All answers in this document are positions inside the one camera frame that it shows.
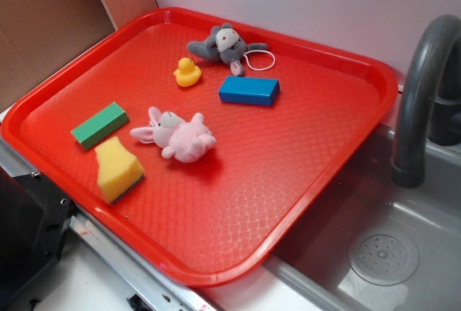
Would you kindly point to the brown cardboard panel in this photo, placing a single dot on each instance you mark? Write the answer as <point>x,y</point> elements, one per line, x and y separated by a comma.
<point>39,37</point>

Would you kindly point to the red plastic tray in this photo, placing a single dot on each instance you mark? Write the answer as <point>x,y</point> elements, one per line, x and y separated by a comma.
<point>208,222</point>

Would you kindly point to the pink plush bunny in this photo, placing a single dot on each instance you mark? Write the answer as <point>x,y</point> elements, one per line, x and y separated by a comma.
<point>186,141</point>

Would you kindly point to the blue rectangular block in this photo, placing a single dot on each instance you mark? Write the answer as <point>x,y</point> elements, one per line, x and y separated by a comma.
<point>253,91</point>

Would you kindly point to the metal rail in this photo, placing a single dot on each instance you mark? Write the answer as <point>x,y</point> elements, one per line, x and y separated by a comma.
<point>97,272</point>

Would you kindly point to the grey toy faucet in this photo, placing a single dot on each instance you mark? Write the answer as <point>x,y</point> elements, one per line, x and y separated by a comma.
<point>430,103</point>

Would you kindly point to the grey plush donkey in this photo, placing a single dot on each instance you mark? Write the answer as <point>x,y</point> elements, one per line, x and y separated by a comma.
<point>225,45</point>

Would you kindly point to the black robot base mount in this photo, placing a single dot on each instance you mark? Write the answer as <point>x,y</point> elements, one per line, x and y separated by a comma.
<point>35,214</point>

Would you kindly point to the grey toy sink basin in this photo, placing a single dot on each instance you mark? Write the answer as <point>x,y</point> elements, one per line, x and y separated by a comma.
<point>367,244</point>

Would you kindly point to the yellow rubber duck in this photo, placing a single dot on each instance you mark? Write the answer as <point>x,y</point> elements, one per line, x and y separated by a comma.
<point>187,73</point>

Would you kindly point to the yellow sponge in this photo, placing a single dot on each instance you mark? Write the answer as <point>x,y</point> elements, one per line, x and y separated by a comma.
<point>118,169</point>

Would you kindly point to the green rectangular block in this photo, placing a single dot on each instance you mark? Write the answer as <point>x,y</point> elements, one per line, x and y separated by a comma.
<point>99,126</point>

